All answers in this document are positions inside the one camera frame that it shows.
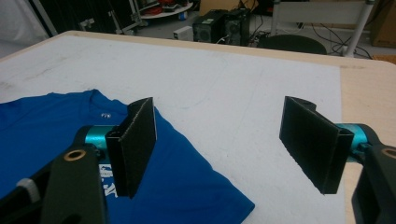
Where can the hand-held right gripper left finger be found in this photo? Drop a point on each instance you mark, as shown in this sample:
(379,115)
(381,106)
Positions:
(137,146)

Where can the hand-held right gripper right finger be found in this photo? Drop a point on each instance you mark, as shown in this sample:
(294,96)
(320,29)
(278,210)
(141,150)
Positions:
(314,143)

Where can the blue t-shirt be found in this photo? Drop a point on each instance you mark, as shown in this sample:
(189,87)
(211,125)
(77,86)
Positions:
(56,124)

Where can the white felt mat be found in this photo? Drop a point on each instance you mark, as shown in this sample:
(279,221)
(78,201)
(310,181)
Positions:
(218,93)

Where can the black round stool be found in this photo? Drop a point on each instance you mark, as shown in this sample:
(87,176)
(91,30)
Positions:
(292,45)

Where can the white power supply box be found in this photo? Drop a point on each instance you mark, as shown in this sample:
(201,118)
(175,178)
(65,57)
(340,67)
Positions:
(183,33)

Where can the white desk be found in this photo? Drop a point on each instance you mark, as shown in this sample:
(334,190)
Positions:
(320,12)

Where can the black computer tower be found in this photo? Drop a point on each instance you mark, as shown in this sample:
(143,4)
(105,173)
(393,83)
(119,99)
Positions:
(207,26)
(238,28)

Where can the large cardboard box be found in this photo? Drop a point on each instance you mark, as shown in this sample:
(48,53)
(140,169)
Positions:
(386,25)

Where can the round white table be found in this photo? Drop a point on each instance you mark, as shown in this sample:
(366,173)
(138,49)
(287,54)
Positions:
(169,11)

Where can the small cardboard box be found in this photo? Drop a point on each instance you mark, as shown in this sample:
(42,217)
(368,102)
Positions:
(218,6)

